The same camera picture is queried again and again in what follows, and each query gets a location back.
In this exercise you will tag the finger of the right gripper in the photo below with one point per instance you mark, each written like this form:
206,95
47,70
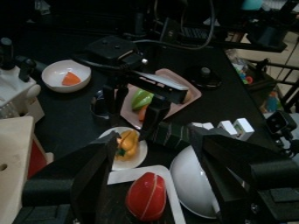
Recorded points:
117,102
156,116

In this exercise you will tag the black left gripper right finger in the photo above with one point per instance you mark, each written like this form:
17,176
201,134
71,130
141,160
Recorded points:
234,163

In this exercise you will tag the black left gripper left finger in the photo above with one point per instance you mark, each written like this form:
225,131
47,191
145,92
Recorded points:
87,172

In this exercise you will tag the dark green sushi roll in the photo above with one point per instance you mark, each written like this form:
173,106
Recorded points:
172,135

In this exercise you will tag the white toy sushi piece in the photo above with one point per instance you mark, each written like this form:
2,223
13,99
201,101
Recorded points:
229,127
245,128
205,125

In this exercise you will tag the orange toy carrot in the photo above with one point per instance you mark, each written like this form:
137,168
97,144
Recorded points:
144,113

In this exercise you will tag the small metal cup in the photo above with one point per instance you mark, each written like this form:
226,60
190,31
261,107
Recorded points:
99,106

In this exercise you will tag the green toy star fruit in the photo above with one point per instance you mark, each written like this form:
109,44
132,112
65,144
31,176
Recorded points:
141,99

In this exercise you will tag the pink square plate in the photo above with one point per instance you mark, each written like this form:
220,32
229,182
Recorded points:
188,100

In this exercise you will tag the yellow toy bell pepper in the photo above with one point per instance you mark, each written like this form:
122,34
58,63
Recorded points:
129,144

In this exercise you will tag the black round lid with knob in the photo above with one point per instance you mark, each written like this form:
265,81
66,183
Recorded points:
205,78

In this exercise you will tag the large white bowl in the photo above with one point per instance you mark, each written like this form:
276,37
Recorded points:
192,183

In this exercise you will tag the red toy panel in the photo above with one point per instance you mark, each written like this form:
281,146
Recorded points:
37,160

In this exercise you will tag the small round white plate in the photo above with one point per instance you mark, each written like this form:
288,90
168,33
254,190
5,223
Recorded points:
138,157

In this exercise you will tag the orange toy fruit slice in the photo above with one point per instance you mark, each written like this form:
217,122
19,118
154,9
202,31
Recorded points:
71,79

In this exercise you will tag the small white bowl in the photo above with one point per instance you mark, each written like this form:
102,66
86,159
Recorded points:
58,84

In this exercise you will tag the red toy tomato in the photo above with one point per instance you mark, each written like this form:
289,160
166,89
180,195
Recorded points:
146,197

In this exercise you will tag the white square tray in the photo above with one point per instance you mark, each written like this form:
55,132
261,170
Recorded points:
172,186

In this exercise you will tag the light wooden board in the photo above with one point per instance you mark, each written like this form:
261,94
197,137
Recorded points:
14,163

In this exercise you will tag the colourful toy pile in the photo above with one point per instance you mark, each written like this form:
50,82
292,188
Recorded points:
244,74

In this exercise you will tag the white toy kitchen appliance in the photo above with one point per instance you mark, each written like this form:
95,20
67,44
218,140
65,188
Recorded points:
15,90

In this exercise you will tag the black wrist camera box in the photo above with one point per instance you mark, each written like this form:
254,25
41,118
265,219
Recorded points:
115,49

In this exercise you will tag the black table level camera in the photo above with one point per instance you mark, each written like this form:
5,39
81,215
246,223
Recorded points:
281,122

